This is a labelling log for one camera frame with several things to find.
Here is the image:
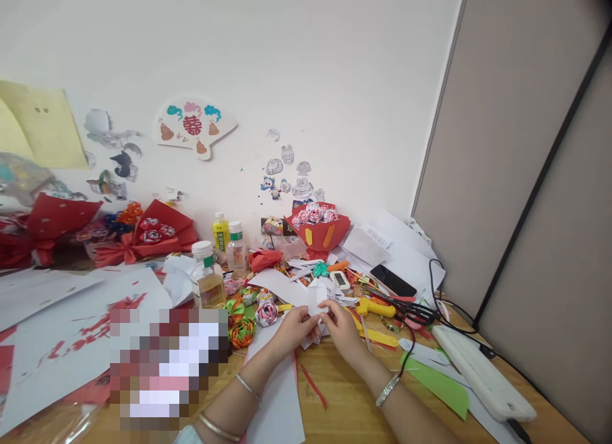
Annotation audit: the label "person's right hand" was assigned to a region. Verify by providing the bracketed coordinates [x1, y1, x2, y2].
[317, 299, 370, 355]

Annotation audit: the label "person's left hand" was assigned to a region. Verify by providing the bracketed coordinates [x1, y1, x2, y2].
[273, 306, 322, 353]

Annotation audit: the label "person's right fingers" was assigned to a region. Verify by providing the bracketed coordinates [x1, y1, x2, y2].
[317, 299, 343, 320]

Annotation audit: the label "white paper piece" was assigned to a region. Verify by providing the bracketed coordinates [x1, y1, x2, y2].
[303, 277, 337, 345]

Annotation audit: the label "white digital timer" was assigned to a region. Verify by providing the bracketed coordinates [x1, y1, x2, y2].
[329, 269, 354, 292]

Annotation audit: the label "pink white paper rose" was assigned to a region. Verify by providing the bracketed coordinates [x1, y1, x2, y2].
[256, 300, 281, 328]

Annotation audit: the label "yellow glue gun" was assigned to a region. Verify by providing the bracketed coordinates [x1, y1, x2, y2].
[355, 297, 398, 319]

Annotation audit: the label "yellow paper strip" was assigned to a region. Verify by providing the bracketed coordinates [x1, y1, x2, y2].
[354, 313, 400, 351]

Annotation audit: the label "crumpled red paper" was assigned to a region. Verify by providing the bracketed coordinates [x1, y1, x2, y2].
[247, 248, 286, 274]

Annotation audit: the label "red paper strip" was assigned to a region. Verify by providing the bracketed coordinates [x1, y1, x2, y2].
[298, 362, 329, 410]

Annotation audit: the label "orange green paper rose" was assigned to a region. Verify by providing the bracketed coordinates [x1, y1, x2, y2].
[228, 315, 258, 350]

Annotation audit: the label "black smartphone with pink case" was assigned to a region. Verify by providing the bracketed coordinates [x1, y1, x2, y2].
[369, 264, 418, 299]

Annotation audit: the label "green orange paper flower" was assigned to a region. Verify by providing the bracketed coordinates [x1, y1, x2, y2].
[224, 294, 255, 318]

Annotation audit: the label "red bouquet of patterned paper roses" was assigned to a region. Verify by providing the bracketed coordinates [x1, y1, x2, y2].
[284, 201, 353, 264]

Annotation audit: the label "plain white paper sheet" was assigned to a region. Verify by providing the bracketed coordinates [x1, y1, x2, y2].
[244, 319, 307, 444]

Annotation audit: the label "black scissors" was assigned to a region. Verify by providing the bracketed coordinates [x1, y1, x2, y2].
[380, 292, 442, 326]

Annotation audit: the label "pile of white paper sheets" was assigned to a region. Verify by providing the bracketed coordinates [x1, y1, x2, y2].
[340, 208, 448, 312]

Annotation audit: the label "clear bottle with green label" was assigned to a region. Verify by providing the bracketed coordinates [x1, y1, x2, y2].
[225, 220, 250, 274]

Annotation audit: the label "clear bottle with yellow liquid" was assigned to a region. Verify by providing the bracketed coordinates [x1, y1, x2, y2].
[191, 240, 226, 312]

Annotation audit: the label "yellow capped green bottle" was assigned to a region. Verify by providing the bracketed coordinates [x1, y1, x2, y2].
[212, 211, 231, 255]

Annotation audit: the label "green paper piece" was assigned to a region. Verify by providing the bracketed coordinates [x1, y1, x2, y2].
[400, 350, 472, 422]

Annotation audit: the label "group of rabbit paper cutouts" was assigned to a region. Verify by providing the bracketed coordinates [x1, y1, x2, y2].
[259, 127, 327, 204]

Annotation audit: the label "white power strip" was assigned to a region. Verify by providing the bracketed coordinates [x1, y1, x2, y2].
[432, 325, 538, 423]

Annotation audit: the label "red bouquet with bow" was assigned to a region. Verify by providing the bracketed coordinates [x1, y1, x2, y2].
[93, 199, 198, 269]

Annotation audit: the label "blue and orange bead flowers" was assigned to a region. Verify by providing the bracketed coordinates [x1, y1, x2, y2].
[102, 201, 144, 236]

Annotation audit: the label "grey partition panel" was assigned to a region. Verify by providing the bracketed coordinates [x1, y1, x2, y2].
[410, 0, 612, 444]

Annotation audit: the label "white sheet with red scraps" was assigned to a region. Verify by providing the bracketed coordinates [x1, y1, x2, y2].
[0, 265, 174, 437]

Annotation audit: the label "group of cat paper cutouts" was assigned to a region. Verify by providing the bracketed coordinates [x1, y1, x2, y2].
[82, 108, 143, 202]

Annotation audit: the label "large red wrapped bouquet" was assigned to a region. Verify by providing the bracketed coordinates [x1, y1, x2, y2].
[0, 192, 104, 269]

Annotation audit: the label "yellow paper sheet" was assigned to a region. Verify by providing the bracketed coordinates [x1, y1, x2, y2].
[0, 79, 91, 171]

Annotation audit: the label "black cable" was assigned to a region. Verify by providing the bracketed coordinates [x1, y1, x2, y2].
[399, 258, 532, 444]

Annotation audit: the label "fan-shaped paper wall decoration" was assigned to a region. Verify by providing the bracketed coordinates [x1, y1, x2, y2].
[153, 94, 239, 162]

